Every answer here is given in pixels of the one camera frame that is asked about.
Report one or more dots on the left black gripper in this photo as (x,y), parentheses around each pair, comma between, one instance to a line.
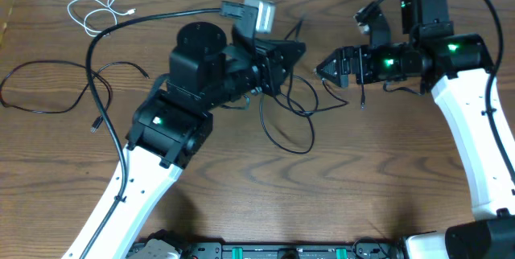
(279,61)

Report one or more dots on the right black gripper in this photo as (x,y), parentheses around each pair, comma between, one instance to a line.
(361,63)

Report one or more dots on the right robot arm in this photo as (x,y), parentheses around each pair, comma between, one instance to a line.
(460,74)

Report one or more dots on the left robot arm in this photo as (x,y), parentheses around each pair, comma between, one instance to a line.
(208,68)

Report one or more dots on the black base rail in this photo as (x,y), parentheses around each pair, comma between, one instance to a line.
(169,245)

